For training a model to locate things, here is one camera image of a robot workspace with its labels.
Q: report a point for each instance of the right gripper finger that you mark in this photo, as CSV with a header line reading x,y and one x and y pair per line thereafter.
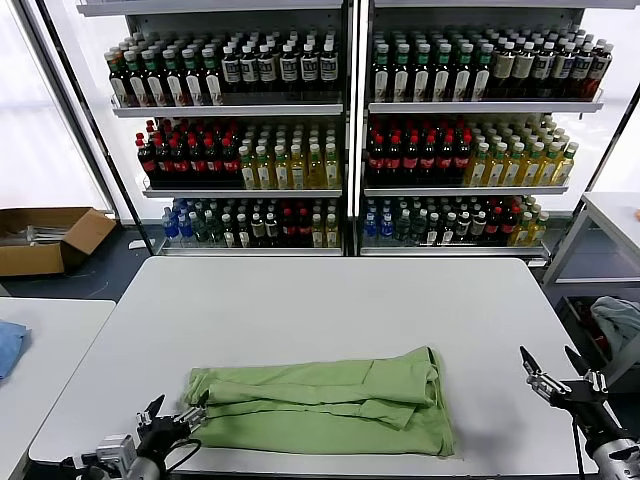
x,y
595,381
550,390

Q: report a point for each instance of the yellow tea bottle white cap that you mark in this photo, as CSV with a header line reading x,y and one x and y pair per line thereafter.
x,y
316,172
548,172
531,172
332,172
298,172
495,172
512,172
248,172
477,172
282,172
565,172
264,172

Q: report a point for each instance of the grey metal frame table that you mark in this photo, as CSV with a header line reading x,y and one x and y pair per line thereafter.
x,y
615,210

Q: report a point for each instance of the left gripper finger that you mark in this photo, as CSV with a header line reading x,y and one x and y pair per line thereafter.
x,y
190,419
150,414

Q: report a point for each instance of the white paper scrap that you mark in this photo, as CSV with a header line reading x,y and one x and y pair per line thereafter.
x,y
140,244

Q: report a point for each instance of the dark bottle beige label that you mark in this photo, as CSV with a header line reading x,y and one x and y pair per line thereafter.
x,y
504,67
523,67

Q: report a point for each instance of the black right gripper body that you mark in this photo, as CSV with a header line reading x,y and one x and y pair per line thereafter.
x,y
590,410

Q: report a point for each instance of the blue drink bottle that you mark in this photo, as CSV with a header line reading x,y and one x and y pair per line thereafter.
x,y
371,227
185,229
387,227
171,227

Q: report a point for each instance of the grey metal shelf rack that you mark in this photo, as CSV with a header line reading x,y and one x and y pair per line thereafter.
x,y
480,107
230,110

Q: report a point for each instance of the red item in crate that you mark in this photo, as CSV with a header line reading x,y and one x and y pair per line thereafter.
x,y
600,342

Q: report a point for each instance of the cola bottle red cap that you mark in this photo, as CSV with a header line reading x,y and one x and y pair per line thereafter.
x,y
197,165
461,162
164,165
428,162
180,165
411,162
445,162
147,165
214,165
393,162
231,165
376,162

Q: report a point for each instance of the small dark bottle white cap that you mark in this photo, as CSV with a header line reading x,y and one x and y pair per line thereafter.
x,y
229,235
463,227
258,230
479,227
448,232
433,232
272,230
243,234

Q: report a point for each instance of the small cola bottle red label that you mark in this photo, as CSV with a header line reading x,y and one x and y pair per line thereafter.
x,y
289,230
494,227
510,226
305,230

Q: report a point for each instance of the black storage crate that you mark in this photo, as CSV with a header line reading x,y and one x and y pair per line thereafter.
x,y
575,320

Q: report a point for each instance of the green polo shirt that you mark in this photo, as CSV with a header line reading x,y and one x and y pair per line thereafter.
x,y
325,400

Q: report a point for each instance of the dark tea bottle green label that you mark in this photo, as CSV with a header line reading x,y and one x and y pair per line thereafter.
x,y
136,85
443,82
482,82
381,82
422,82
195,85
120,85
214,85
175,85
154,85
401,82
463,82

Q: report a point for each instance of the black slanted pole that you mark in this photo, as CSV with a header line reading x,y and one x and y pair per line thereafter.
x,y
99,135
613,145

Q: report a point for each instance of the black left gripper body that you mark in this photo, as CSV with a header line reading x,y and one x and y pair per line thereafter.
x,y
160,435

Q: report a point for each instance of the grey parts in cardboard box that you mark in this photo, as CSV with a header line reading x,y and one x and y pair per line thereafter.
x,y
35,234

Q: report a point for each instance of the dark drink bottle white label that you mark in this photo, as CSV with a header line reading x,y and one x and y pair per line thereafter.
x,y
249,70
582,67
328,69
563,67
600,67
289,69
267,70
231,70
543,67
309,69

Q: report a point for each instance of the folded blue cloth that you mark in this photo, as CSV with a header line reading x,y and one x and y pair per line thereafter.
x,y
10,345

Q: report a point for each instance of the open cardboard box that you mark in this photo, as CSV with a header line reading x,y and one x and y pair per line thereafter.
x,y
45,260

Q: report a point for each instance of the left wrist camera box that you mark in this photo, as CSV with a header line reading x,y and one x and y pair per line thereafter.
x,y
112,447

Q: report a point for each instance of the grey white cloth pile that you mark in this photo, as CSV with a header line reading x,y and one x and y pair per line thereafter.
x,y
617,320

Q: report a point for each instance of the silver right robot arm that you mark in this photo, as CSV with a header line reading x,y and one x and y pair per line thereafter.
x,y
615,457

